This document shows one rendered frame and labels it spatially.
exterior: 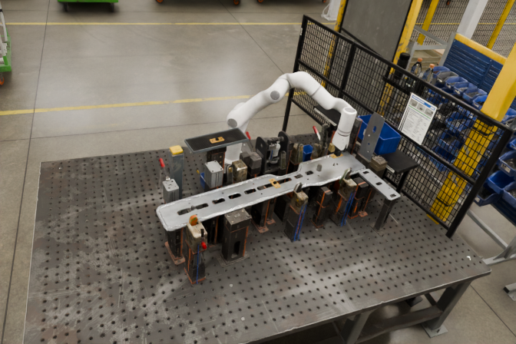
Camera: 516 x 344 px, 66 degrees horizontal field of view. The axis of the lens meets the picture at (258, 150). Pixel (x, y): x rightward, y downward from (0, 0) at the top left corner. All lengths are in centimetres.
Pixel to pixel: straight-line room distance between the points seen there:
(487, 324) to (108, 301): 267
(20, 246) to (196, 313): 180
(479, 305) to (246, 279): 203
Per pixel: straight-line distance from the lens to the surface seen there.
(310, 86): 239
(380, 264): 258
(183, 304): 219
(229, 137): 245
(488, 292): 384
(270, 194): 233
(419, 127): 284
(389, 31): 439
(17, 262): 347
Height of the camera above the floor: 254
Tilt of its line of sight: 36 degrees down
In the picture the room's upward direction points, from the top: 9 degrees clockwise
